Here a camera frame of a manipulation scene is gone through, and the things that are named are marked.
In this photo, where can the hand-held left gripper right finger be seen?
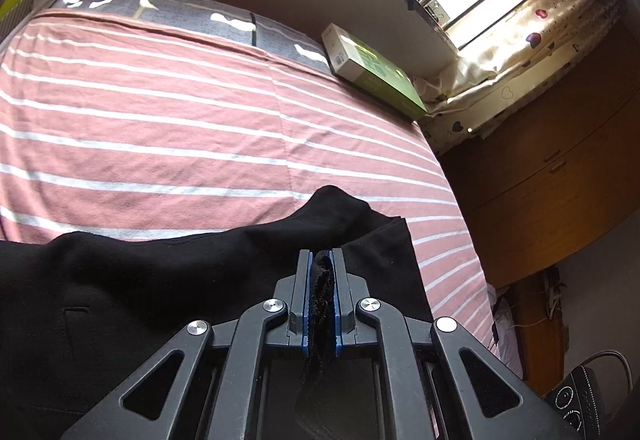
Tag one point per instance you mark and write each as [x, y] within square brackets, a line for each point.
[340, 295]

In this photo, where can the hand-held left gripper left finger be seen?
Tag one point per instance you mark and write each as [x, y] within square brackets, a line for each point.
[306, 295]

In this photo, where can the black pants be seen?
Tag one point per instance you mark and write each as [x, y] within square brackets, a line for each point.
[150, 270]

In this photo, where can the white cloth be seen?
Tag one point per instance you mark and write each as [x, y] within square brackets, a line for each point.
[506, 335]

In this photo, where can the wooden side cabinet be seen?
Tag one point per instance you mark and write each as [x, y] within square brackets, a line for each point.
[535, 335]

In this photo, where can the green cardboard box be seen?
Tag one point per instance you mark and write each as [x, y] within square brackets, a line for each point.
[370, 70]

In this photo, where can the wooden wardrobe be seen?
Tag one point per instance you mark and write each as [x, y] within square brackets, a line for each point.
[550, 200]

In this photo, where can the pink striped bed sheet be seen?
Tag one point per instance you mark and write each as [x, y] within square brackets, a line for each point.
[150, 120]

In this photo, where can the black device with dials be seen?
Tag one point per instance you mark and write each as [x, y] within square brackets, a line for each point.
[575, 395]

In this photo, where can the grey patterned sheet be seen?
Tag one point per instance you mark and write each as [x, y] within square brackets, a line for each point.
[190, 13]

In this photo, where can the heart print curtain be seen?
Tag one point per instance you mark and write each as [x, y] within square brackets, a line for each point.
[550, 15]

